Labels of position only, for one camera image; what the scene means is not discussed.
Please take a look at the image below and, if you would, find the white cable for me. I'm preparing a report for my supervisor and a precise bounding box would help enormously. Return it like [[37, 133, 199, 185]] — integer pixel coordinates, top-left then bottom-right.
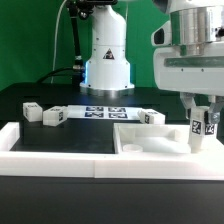
[[50, 0, 69, 84]]

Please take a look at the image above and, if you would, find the fiducial marker sheet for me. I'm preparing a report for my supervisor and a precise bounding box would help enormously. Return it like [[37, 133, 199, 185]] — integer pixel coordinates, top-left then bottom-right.
[[67, 105, 141, 120]]

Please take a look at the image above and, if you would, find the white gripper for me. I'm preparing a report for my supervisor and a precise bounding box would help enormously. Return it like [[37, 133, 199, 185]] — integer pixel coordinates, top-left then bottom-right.
[[153, 46, 224, 124]]

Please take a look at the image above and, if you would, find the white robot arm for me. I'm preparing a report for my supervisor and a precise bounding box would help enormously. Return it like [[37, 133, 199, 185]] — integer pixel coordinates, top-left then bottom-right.
[[73, 0, 224, 124]]

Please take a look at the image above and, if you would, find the white U-shaped obstacle fence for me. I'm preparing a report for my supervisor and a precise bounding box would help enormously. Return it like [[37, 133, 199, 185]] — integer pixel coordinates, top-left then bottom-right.
[[0, 122, 224, 180]]

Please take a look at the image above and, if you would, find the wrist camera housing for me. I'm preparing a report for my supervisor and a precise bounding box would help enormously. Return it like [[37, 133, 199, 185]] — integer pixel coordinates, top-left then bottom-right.
[[151, 20, 172, 47]]

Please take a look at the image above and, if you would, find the black cable bundle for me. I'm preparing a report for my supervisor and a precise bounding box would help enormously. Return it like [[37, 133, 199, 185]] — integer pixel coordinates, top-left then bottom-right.
[[35, 3, 86, 84]]

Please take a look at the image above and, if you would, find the white square tabletop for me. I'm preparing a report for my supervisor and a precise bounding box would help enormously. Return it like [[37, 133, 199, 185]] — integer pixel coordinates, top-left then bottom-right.
[[113, 123, 224, 154]]

